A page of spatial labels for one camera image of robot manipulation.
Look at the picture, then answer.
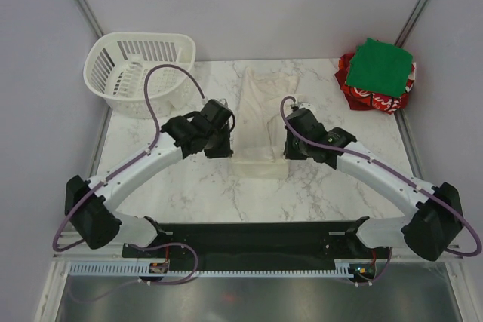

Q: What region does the white slotted cable duct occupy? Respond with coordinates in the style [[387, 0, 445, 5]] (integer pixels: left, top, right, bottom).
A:
[[68, 260, 370, 278]]

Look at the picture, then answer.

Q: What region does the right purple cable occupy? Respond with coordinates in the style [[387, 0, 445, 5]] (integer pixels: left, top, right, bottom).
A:
[[279, 95, 482, 287]]

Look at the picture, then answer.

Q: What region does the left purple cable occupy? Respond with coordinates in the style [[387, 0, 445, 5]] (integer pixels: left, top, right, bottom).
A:
[[51, 65, 207, 302]]

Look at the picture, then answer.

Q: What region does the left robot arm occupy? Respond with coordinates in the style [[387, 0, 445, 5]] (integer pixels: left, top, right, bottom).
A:
[[65, 100, 235, 256]]

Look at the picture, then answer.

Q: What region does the cream white t shirt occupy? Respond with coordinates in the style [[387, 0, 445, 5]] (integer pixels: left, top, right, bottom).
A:
[[231, 68, 309, 179]]

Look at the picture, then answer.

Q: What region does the white plastic laundry basket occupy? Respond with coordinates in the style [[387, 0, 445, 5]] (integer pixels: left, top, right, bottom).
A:
[[83, 32, 196, 119]]

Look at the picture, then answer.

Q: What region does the folded red printed t shirt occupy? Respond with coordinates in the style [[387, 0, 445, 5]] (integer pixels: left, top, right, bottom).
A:
[[334, 53, 417, 115]]

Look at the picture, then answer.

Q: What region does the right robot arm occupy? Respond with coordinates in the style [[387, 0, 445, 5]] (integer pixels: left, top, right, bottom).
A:
[[285, 107, 463, 261]]

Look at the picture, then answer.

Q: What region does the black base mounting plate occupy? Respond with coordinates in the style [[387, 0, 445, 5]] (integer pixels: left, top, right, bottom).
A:
[[122, 221, 389, 271]]

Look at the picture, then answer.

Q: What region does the folded green t shirt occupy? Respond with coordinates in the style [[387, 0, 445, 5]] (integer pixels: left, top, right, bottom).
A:
[[346, 38, 413, 98]]

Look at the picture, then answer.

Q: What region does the purple cable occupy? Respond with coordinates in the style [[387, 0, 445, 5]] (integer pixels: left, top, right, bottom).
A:
[[279, 95, 482, 287], [51, 65, 207, 302]]

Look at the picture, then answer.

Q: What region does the left aluminium table rail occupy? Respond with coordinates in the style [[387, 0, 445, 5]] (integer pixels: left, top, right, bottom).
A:
[[85, 106, 112, 177]]

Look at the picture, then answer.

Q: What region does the right aluminium frame post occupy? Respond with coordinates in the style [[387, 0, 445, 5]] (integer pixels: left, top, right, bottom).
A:
[[394, 0, 431, 48]]

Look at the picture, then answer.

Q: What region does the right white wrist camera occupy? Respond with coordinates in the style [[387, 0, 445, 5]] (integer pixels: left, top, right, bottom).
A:
[[290, 99, 316, 113]]

